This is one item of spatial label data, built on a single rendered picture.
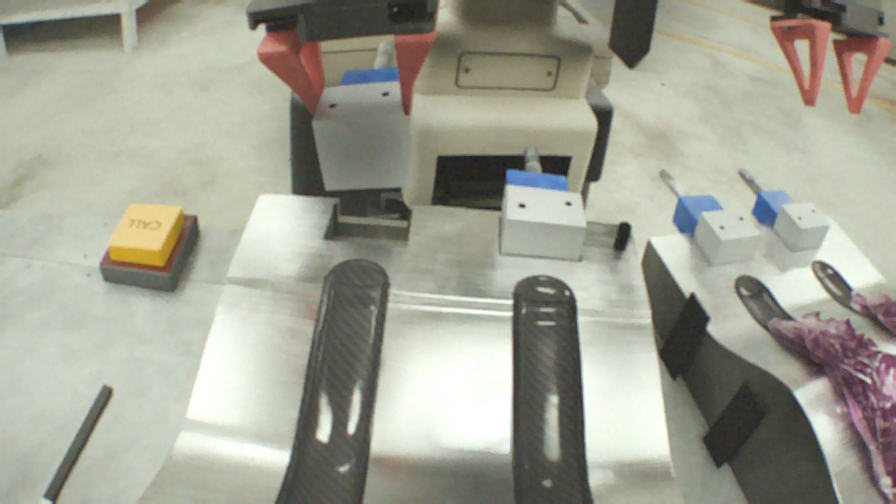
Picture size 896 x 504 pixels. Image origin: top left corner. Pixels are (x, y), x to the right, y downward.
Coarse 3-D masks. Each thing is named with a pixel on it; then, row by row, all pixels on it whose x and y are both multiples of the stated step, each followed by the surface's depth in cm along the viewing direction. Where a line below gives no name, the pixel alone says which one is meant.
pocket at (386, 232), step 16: (336, 208) 46; (336, 224) 47; (352, 224) 46; (368, 224) 46; (384, 224) 47; (400, 224) 47; (336, 240) 47; (352, 240) 47; (368, 240) 47; (384, 240) 47; (400, 240) 47
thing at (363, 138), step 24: (384, 48) 46; (360, 72) 42; (384, 72) 42; (336, 96) 38; (360, 96) 38; (384, 96) 38; (312, 120) 37; (336, 120) 37; (360, 120) 37; (384, 120) 37; (408, 120) 41; (336, 144) 38; (360, 144) 38; (384, 144) 38; (408, 144) 41; (336, 168) 39; (360, 168) 39; (384, 168) 39; (408, 168) 41
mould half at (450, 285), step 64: (256, 256) 41; (320, 256) 41; (384, 256) 42; (448, 256) 42; (512, 256) 43; (256, 320) 37; (448, 320) 38; (640, 320) 39; (256, 384) 34; (384, 384) 35; (448, 384) 35; (640, 384) 36; (192, 448) 29; (256, 448) 30; (384, 448) 32; (448, 448) 32; (640, 448) 32
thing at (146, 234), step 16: (128, 208) 52; (144, 208) 52; (160, 208) 52; (176, 208) 52; (128, 224) 50; (144, 224) 50; (160, 224) 51; (176, 224) 52; (112, 240) 49; (128, 240) 49; (144, 240) 49; (160, 240) 49; (112, 256) 49; (128, 256) 49; (144, 256) 49; (160, 256) 49
